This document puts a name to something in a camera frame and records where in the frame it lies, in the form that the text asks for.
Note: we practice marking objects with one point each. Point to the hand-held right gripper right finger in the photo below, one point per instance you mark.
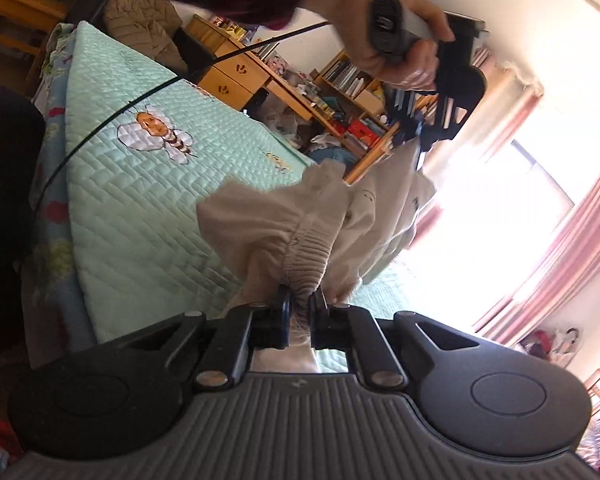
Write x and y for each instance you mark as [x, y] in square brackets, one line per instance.
[320, 325]

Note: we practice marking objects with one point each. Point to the brown padded jacket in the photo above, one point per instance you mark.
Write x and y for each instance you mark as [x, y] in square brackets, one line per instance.
[140, 15]

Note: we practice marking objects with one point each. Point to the blue floral bed sheet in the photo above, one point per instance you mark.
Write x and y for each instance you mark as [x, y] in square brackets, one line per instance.
[55, 170]

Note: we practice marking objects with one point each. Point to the wooden bookshelf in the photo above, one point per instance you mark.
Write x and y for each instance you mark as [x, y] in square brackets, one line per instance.
[350, 77]

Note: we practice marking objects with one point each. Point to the pink curtain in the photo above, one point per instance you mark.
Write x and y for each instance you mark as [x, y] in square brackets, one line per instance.
[555, 280]
[510, 110]

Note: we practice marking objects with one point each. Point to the person's left hand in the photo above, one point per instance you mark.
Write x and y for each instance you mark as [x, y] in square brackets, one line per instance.
[345, 0]

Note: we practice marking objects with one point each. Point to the wooden desk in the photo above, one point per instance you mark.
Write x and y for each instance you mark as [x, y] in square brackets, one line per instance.
[230, 82]

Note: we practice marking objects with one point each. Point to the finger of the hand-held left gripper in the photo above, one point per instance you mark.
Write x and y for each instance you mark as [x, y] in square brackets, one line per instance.
[407, 127]

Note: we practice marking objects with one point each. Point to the window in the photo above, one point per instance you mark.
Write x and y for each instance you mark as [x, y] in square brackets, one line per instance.
[480, 230]

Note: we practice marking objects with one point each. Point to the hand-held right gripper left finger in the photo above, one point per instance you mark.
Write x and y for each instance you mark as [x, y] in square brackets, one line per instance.
[284, 317]

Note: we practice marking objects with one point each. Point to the beige smiley print pants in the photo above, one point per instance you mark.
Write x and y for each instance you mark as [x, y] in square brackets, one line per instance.
[280, 220]

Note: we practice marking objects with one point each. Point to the green quilted bee bedspread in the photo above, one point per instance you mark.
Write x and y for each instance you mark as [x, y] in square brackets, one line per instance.
[130, 200]

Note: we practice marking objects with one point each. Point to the clutter pile by curtain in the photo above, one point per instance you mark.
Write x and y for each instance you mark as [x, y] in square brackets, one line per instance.
[565, 342]

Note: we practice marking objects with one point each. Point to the wooden side table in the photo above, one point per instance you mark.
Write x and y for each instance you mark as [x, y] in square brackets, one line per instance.
[25, 7]

